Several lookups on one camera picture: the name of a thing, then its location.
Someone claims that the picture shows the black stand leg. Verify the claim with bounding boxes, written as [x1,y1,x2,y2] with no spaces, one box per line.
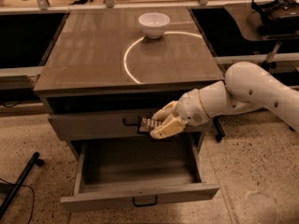
[0,152,44,218]

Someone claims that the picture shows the grey drawer cabinet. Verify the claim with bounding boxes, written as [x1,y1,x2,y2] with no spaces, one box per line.
[35,7,223,155]

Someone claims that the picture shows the open grey bottom drawer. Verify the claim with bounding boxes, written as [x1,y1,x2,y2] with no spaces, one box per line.
[61,133,219,212]

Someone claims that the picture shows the black caster leg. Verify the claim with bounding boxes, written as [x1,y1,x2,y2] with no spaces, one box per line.
[213,118,225,142]

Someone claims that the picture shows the black floor cable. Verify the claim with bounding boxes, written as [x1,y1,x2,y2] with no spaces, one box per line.
[0,177,36,224]

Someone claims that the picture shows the black headset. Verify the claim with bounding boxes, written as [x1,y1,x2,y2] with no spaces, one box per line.
[251,0,299,33]

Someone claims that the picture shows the side table with tray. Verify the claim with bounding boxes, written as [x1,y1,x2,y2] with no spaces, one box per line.
[224,3,299,70]

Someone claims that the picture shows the white ceramic bowl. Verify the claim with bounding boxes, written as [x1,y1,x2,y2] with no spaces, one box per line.
[138,12,170,38]

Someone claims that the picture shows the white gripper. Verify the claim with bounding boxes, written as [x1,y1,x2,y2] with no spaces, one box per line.
[149,89,209,139]

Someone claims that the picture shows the rxbar chocolate bar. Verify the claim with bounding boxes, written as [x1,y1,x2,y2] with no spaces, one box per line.
[137,118,162,134]

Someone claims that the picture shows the grey middle drawer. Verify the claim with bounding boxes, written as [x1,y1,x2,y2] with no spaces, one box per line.
[47,104,219,142]

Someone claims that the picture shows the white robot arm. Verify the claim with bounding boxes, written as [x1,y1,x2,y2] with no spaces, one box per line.
[150,62,299,139]

